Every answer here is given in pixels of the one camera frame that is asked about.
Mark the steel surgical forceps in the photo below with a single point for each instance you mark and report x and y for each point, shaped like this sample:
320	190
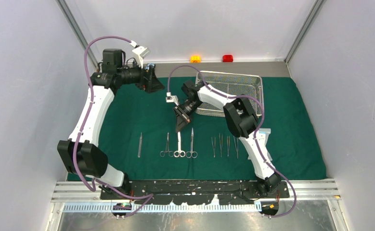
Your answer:
213	142

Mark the yellow toy block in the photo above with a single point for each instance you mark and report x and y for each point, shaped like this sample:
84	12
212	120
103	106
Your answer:
195	59

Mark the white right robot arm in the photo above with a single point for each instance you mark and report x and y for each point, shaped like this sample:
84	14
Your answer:
242	122

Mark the red toy block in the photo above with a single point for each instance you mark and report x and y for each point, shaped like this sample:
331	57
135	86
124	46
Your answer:
227	58

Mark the steel needle holder clamp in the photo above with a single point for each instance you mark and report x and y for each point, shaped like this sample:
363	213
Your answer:
228	144

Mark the metal mesh instrument tray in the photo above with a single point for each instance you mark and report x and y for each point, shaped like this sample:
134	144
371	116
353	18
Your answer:
233	84

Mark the green surgical drape cloth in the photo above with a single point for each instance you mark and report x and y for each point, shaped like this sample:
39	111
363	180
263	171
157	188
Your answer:
292	143

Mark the long steel probe rod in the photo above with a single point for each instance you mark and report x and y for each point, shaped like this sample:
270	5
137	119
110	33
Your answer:
140	145

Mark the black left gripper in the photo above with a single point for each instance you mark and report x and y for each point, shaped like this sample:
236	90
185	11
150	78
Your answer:
154	83

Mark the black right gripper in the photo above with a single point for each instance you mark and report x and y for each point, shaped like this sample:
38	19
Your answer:
181	121

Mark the small steel scissors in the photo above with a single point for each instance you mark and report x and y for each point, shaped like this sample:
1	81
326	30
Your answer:
179	152

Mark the steel ring-handled hemostat clamp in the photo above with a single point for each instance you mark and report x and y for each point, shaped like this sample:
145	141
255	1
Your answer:
167	150

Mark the white sterile packet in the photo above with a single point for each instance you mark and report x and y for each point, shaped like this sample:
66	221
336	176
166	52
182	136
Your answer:
265	131

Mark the steel ring-handled scissors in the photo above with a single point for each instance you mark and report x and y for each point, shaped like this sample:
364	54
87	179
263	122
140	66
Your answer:
192	153

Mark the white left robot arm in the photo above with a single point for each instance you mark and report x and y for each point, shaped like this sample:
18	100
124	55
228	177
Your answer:
80	152

